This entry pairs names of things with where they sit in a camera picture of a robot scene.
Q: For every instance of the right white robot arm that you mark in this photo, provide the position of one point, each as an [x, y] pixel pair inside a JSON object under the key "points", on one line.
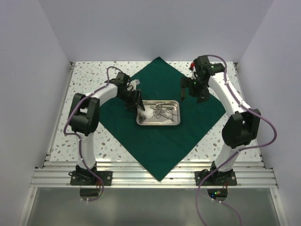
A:
{"points": [[241, 127]]}

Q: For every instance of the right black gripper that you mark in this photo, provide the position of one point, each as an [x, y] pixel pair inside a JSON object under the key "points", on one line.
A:
{"points": [[202, 96]]}

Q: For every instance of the white paper strip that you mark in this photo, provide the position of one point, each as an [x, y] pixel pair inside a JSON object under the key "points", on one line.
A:
{"points": [[166, 122]]}

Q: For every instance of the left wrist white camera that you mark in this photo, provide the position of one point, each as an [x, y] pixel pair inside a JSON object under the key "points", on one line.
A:
{"points": [[134, 83]]}

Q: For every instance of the top steel scissors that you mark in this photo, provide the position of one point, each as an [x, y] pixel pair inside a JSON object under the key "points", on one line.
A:
{"points": [[163, 111]]}

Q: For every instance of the stainless steel tray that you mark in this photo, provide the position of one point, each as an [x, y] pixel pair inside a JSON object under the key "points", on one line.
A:
{"points": [[153, 121]]}

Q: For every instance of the green surgical drape cloth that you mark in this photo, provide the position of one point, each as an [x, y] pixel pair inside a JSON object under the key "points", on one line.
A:
{"points": [[160, 148]]}

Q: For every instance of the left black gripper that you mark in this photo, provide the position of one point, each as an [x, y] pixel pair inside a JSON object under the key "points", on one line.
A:
{"points": [[133, 105]]}

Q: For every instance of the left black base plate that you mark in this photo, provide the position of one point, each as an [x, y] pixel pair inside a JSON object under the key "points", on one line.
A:
{"points": [[85, 178]]}

